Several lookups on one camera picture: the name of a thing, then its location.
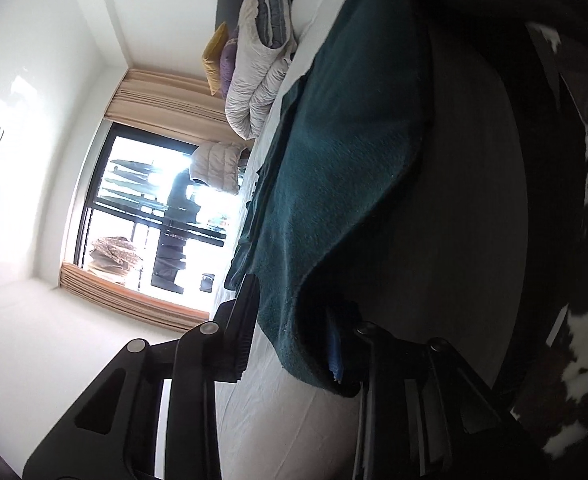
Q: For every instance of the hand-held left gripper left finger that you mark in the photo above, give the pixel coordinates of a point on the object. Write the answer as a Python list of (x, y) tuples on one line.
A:
[(234, 340)]

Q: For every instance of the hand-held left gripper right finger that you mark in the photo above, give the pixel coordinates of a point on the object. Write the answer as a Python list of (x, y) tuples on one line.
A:
[(335, 350)]

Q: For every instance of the dark green knit sweater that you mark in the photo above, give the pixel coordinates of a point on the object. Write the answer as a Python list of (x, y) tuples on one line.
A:
[(334, 160)]

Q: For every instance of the row of hanging dark clothes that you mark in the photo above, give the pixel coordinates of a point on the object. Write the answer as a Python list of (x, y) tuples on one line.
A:
[(174, 240)]

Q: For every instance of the small dark hanging garment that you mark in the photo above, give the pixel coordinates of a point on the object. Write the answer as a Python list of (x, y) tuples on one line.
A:
[(207, 282)]

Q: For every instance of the beige curtain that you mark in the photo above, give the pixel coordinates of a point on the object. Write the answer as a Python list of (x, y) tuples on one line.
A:
[(124, 295), (164, 95)]

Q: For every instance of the patterned hanging blanket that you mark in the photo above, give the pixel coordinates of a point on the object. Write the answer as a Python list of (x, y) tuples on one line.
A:
[(116, 255)]

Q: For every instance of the white puffer vest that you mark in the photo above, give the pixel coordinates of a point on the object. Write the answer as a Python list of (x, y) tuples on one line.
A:
[(219, 167)]

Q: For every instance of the black framed balcony window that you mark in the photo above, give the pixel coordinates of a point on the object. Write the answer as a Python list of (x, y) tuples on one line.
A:
[(124, 185)]

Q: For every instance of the bed with white sheet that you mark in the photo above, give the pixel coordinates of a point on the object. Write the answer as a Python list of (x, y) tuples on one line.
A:
[(474, 210)]

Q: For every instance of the folded grey white duvet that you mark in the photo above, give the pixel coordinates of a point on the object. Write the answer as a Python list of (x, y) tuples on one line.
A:
[(259, 70)]

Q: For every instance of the purple pillow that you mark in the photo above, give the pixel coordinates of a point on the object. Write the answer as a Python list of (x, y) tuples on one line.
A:
[(228, 65)]

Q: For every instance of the yellow pillow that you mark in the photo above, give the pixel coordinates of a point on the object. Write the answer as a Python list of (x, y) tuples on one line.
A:
[(214, 57)]

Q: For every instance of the white pillow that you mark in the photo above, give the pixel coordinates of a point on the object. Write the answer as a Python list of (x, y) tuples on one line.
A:
[(306, 15)]

